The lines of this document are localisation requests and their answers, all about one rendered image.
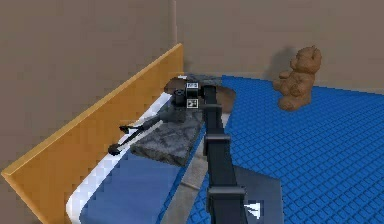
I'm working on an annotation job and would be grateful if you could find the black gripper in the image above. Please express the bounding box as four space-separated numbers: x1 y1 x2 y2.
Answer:
107 88 188 156

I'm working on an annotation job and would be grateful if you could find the grey mottled pillow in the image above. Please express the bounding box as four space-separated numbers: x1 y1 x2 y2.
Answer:
129 112 206 168

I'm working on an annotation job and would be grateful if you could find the blue pillow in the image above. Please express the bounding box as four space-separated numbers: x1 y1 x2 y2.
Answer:
78 149 184 224

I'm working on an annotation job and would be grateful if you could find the brown pillow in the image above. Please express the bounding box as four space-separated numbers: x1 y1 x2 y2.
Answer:
163 76 238 114

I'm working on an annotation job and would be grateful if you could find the orange bed with blue blanket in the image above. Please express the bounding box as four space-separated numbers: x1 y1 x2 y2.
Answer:
0 42 384 224

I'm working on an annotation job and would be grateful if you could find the brown teddy bear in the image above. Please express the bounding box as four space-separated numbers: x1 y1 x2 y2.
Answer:
272 44 323 113

